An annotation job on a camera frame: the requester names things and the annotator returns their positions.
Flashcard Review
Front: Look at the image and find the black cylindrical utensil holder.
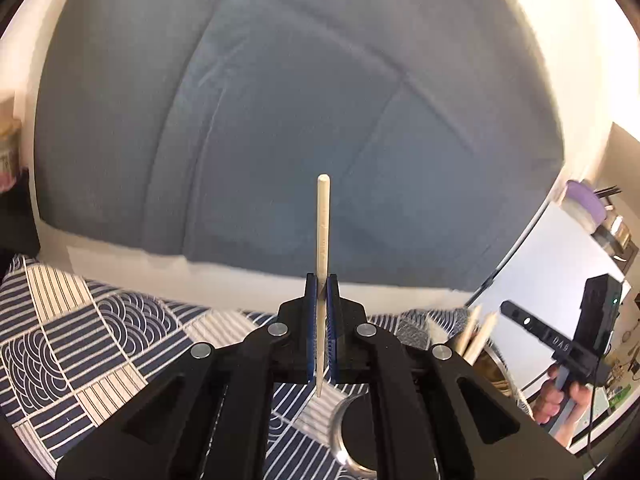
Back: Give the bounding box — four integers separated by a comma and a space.
326, 343, 532, 480

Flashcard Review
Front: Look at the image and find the white refrigerator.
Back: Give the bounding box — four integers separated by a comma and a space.
474, 204, 630, 398

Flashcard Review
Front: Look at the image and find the purple bowl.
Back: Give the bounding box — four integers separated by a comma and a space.
563, 180, 606, 226

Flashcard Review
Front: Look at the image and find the person's right hand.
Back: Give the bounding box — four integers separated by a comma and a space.
532, 365, 592, 448

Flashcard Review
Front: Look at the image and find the steel pot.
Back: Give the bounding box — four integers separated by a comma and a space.
592, 205, 631, 261

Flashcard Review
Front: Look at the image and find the blue patterned tablecloth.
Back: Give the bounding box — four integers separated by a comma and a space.
1, 255, 468, 479

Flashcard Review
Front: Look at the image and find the grey fabric backdrop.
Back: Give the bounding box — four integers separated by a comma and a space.
35, 0, 563, 290

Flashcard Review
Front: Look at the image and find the wooden chopstick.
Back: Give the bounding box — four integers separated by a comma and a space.
463, 312, 499, 365
316, 174, 331, 398
456, 304, 482, 356

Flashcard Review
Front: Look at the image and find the pink cosmetic jar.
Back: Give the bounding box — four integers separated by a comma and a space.
0, 118, 22, 193

